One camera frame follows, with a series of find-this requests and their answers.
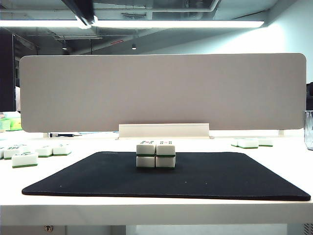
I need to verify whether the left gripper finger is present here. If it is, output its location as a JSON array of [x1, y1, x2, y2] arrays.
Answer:
[[61, 0, 99, 29]]

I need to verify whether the long ceiling strip light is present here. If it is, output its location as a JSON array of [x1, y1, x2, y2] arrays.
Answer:
[[0, 20, 265, 28]]

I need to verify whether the dark tall panel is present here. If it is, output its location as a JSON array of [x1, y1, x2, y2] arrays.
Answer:
[[0, 27, 16, 112]]

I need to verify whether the beige desk divider panel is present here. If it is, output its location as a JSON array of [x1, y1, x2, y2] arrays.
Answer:
[[19, 52, 307, 133]]

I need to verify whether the black blue screwdriver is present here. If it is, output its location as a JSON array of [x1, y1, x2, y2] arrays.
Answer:
[[48, 133, 83, 138]]

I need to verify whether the bright green box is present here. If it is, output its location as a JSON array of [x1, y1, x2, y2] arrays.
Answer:
[[9, 118, 22, 131]]

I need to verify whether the white green pack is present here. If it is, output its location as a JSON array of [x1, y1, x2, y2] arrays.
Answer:
[[0, 118, 12, 132]]

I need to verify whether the black fabric mat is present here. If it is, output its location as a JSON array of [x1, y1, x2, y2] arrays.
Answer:
[[21, 151, 312, 202]]

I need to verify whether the clear glass container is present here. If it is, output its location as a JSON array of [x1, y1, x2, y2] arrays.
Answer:
[[304, 110, 313, 150]]

